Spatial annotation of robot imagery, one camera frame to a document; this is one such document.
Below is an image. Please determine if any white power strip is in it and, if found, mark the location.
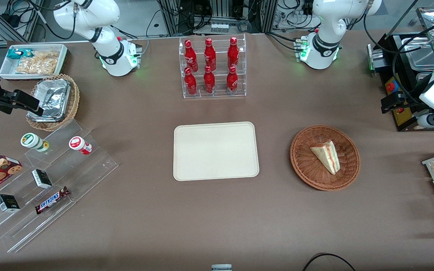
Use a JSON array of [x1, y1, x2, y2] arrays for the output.
[[209, 23, 237, 33]]

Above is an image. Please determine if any clear acrylic bottle rack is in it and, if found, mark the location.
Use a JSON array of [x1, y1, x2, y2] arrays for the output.
[[179, 33, 247, 99]]

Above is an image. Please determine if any clear bag of crackers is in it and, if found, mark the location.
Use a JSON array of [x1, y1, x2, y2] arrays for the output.
[[15, 51, 60, 75]]

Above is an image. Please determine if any cream rectangular plastic tray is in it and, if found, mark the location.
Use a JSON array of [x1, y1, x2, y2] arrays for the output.
[[173, 121, 260, 182]]

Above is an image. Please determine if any green lidded cup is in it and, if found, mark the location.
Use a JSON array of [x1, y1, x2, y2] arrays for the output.
[[20, 133, 50, 153]]

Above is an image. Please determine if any brown round wicker basket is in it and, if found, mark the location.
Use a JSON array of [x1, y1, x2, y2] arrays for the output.
[[290, 125, 361, 191]]

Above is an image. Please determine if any clear acrylic step display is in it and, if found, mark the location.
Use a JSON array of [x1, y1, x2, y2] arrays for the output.
[[0, 120, 119, 253]]

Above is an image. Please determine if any small black box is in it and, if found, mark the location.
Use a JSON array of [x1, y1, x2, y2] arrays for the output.
[[0, 194, 21, 213], [31, 169, 53, 189]]

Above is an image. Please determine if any steel food pan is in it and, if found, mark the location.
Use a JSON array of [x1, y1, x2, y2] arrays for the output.
[[401, 36, 434, 72]]

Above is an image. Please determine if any black machine with red buttons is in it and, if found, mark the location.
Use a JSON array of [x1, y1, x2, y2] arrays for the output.
[[367, 32, 434, 132]]

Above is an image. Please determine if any teal snack packet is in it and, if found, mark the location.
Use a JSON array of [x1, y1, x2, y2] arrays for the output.
[[7, 49, 35, 61]]

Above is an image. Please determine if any white rectangular bin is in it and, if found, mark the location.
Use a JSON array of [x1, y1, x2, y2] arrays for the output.
[[0, 44, 69, 81]]

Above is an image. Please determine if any aluminium foil container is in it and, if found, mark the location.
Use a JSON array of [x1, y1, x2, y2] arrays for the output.
[[27, 78, 71, 123]]

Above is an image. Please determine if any tan wicker basket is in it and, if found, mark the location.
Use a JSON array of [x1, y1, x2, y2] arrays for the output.
[[26, 74, 80, 132]]

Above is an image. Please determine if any snickers chocolate bar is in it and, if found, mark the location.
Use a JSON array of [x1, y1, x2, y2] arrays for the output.
[[35, 186, 70, 215]]

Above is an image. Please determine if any red lidded cup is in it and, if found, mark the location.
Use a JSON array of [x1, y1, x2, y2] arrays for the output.
[[69, 136, 93, 155]]

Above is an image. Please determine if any triangular sandwich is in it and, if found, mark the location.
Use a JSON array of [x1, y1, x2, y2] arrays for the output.
[[310, 140, 341, 175]]

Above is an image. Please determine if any black cable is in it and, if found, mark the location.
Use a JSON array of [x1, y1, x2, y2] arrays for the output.
[[302, 253, 357, 271]]

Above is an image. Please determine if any red cola bottle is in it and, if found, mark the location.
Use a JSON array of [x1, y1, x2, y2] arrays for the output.
[[184, 67, 197, 96], [227, 37, 240, 69], [203, 65, 215, 94], [204, 38, 217, 71], [226, 66, 238, 94], [184, 40, 199, 72]]

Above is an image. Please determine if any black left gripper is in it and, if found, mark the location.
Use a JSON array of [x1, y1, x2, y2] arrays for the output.
[[381, 90, 427, 114]]

